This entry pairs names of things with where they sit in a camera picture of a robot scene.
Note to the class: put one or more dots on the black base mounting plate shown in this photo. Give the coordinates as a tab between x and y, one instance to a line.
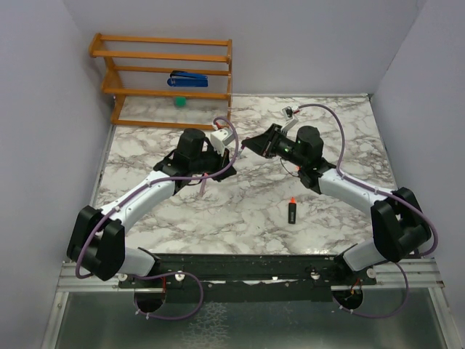
249	278

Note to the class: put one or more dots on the blue stapler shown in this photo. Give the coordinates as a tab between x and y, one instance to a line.
186	79

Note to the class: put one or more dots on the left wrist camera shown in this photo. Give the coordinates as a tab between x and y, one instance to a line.
220	139

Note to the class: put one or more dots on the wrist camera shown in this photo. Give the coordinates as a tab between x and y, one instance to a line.
290	115
220	139

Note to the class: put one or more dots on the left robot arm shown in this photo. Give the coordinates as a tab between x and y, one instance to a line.
98	240

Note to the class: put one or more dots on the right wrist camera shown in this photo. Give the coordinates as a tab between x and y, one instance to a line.
290	115

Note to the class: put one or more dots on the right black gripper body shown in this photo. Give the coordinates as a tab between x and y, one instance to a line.
285	150

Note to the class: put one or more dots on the pink highlighter pen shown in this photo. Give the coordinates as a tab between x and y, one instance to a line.
203	185

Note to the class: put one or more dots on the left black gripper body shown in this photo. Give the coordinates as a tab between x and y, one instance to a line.
210	162

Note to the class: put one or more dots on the aluminium frame rail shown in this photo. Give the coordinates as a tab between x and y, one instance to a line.
420	273

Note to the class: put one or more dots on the green eraser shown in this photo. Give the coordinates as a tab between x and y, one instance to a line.
180	102

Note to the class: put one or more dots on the black orange highlighter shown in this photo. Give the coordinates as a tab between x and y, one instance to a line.
292	211

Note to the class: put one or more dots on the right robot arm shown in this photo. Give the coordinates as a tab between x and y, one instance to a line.
397	227

